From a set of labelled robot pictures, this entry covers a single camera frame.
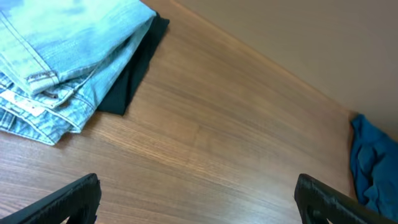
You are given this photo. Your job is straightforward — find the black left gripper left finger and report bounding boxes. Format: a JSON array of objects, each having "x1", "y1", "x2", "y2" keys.
[{"x1": 1, "y1": 173, "x2": 101, "y2": 224}]

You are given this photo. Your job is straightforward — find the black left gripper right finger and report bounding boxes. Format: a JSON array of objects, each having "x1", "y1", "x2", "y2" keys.
[{"x1": 294, "y1": 174, "x2": 395, "y2": 224}]

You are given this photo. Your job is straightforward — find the light blue denim shorts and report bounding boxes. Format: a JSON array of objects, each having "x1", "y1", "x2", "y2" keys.
[{"x1": 1, "y1": 0, "x2": 156, "y2": 145}]

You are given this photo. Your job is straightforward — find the dark blue garment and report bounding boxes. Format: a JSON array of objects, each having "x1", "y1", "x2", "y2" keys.
[{"x1": 349, "y1": 114, "x2": 397, "y2": 222}]

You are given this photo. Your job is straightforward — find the folded black garment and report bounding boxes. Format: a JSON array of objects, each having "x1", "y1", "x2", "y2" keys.
[{"x1": 97, "y1": 14, "x2": 170, "y2": 116}]

